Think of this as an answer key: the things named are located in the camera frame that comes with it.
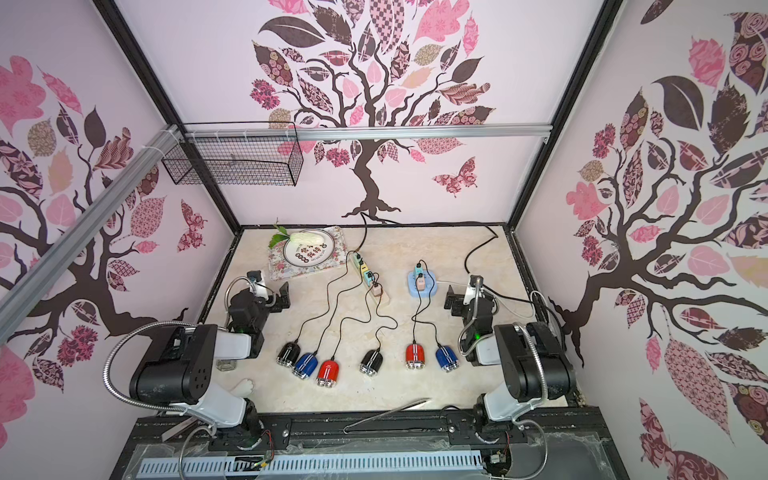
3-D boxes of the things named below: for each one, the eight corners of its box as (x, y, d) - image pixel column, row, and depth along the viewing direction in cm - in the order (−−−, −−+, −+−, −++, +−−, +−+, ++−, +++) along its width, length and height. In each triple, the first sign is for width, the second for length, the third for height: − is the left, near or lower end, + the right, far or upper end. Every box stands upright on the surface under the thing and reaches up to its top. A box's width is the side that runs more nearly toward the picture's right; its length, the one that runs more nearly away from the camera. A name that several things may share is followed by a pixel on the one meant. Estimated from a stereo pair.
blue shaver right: (444, 374, 85) (446, 371, 82) (432, 353, 89) (433, 350, 86) (459, 366, 86) (461, 363, 84) (446, 346, 90) (447, 342, 88)
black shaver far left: (276, 362, 86) (274, 359, 84) (288, 342, 90) (286, 339, 88) (292, 368, 85) (290, 366, 83) (304, 348, 89) (302, 345, 87)
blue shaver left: (293, 378, 83) (291, 376, 82) (300, 346, 89) (298, 343, 88) (315, 378, 83) (314, 376, 82) (320, 346, 89) (319, 343, 88)
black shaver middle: (358, 371, 85) (358, 368, 83) (367, 350, 89) (367, 347, 87) (376, 378, 84) (376, 375, 81) (384, 357, 88) (384, 353, 85)
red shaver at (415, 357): (405, 369, 86) (406, 366, 83) (405, 347, 90) (405, 343, 88) (425, 369, 86) (425, 366, 83) (423, 347, 90) (424, 343, 88)
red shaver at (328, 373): (318, 387, 83) (315, 384, 80) (321, 364, 87) (319, 360, 84) (337, 387, 83) (335, 384, 80) (339, 364, 87) (338, 360, 84)
